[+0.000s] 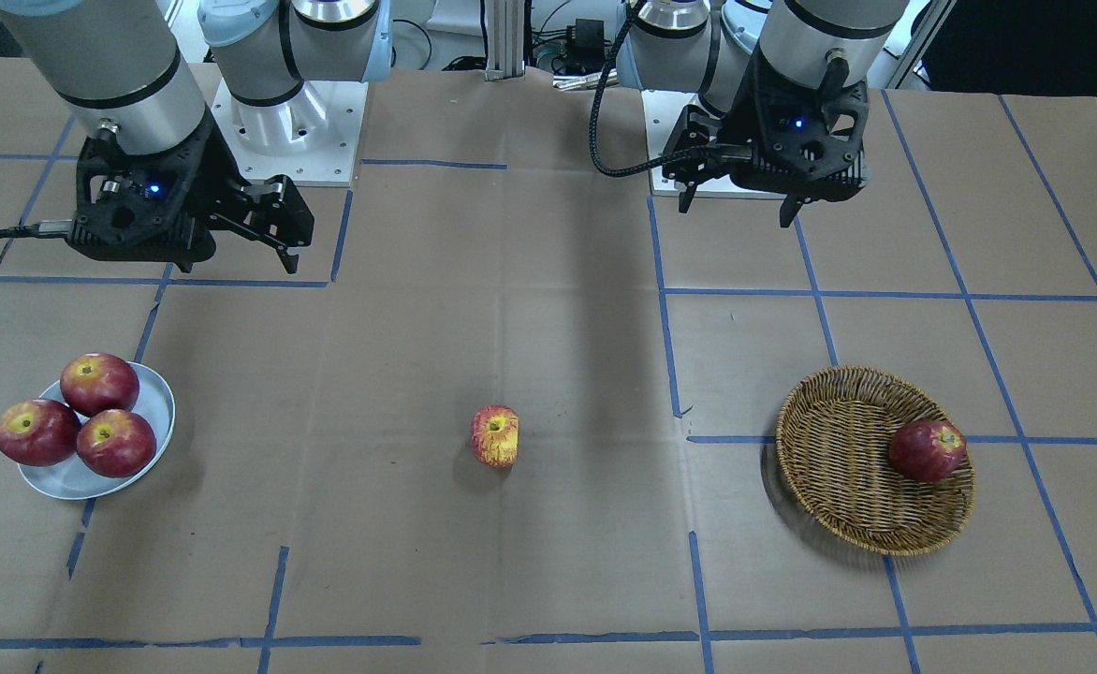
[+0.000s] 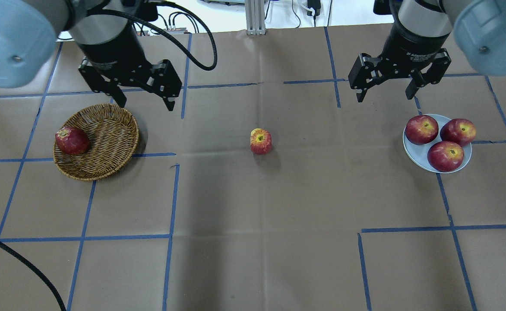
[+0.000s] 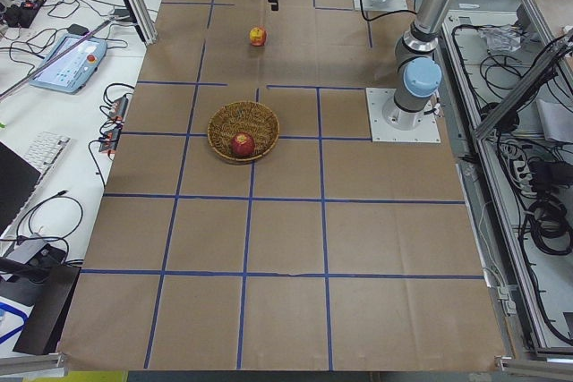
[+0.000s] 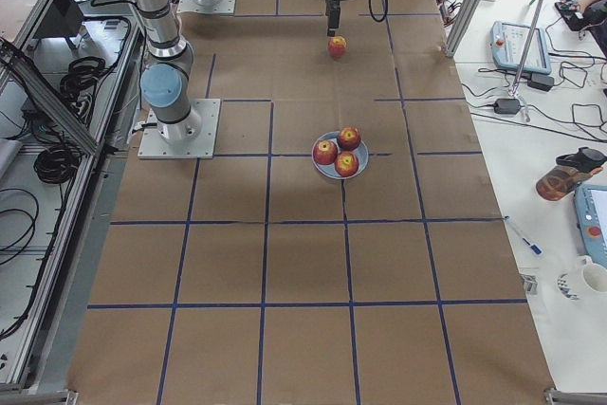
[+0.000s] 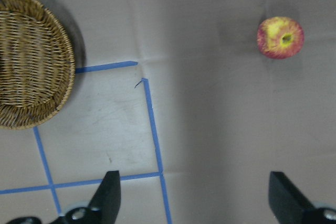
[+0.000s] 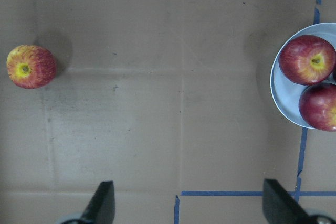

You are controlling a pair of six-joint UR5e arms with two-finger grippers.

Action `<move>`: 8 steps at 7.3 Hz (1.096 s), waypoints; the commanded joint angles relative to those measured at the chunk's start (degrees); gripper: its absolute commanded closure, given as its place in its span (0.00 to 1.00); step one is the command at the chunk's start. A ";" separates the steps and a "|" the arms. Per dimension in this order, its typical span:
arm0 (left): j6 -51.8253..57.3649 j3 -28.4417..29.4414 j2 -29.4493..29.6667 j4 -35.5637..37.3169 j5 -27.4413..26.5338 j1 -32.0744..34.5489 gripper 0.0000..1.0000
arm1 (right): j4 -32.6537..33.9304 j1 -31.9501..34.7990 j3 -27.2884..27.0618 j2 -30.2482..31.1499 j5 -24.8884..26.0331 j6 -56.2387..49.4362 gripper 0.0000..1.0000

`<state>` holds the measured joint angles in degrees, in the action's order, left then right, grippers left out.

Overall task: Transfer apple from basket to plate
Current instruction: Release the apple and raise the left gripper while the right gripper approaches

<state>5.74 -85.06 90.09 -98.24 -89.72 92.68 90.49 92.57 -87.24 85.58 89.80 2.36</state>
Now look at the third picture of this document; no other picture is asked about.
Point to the red yellow apple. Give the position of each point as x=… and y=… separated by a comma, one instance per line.
x=257, y=36

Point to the woven wicker basket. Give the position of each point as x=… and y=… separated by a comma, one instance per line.
x=243, y=116

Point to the dark red apple in basket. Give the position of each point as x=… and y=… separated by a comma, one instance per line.
x=242, y=145

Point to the blue teach pendant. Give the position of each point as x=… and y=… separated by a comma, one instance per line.
x=72, y=71

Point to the white keyboard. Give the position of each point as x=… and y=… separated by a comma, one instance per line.
x=45, y=150

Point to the metal rod green tip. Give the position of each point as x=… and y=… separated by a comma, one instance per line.
x=54, y=58

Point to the black laptop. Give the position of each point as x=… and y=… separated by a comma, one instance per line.
x=18, y=182

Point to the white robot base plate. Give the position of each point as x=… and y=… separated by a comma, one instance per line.
x=390, y=124

